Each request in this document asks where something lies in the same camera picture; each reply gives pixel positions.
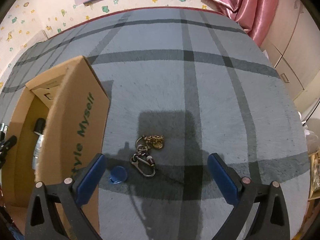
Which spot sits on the grey plaid bed cover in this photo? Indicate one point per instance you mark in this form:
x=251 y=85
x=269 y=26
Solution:
x=196 y=78

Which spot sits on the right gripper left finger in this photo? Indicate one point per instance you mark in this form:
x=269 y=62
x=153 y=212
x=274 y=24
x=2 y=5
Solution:
x=43 y=220

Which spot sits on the black cylindrical cap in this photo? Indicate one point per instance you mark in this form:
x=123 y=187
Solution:
x=39 y=126

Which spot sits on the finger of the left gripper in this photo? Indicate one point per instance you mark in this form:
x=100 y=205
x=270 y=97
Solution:
x=6 y=145

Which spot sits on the metal keychain with charms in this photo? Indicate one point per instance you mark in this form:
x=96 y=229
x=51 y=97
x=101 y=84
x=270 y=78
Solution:
x=142 y=155

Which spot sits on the blue key fob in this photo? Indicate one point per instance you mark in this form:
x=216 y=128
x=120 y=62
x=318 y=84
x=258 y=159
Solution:
x=118 y=174

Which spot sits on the brown cardboard box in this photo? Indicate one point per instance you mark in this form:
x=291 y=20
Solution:
x=75 y=106

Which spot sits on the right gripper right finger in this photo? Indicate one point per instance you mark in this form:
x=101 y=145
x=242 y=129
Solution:
x=271 y=220

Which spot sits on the white remote control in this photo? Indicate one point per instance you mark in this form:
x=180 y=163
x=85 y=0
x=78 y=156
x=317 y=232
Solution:
x=37 y=149

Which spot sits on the wooden shelf with clutter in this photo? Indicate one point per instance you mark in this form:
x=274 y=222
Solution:
x=314 y=176

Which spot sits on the beige wardrobe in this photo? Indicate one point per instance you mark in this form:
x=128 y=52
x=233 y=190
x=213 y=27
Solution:
x=292 y=45

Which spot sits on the white plastic bag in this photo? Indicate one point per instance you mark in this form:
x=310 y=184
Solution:
x=312 y=139

